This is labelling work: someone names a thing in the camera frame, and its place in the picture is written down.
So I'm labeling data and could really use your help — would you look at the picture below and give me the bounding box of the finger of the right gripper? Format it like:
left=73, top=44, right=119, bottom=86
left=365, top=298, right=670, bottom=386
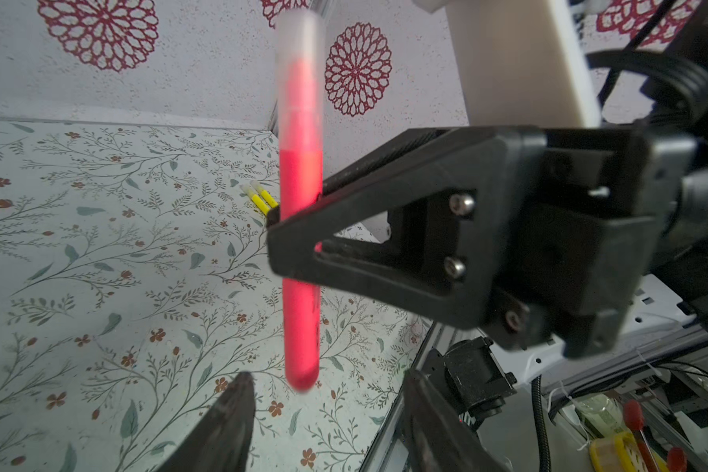
left=267, top=126, right=546, bottom=330

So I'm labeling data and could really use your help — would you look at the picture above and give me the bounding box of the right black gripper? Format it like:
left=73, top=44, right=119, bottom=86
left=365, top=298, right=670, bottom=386
left=483, top=128, right=708, bottom=359

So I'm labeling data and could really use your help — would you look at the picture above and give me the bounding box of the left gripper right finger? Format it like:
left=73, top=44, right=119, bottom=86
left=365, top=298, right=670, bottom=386
left=402, top=369, right=507, bottom=472

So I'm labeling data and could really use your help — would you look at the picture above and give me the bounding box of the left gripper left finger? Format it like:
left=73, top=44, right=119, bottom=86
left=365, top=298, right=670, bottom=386
left=159, top=372, right=256, bottom=472

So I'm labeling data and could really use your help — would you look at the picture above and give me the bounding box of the yellow highlighter pen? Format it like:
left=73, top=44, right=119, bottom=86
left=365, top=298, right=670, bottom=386
left=254, top=183, right=278, bottom=208
left=241, top=185, right=271, bottom=216

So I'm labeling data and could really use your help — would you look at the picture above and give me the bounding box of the pink highlighter pen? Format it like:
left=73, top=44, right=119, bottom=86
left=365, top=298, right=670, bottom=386
left=276, top=58, right=326, bottom=393

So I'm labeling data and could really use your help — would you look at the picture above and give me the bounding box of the clear pen cap pink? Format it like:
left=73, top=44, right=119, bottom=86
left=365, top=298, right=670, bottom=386
left=277, top=9, right=326, bottom=151

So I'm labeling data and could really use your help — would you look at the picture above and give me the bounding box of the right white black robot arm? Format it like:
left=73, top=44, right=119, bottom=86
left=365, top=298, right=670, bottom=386
left=267, top=125, right=708, bottom=391

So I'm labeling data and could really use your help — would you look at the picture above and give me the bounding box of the yellow basket with tongs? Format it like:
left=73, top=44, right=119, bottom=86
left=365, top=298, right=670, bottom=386
left=589, top=400, right=688, bottom=472

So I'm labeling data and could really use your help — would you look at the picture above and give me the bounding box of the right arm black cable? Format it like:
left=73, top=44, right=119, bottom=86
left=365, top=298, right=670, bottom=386
left=586, top=0, right=708, bottom=125

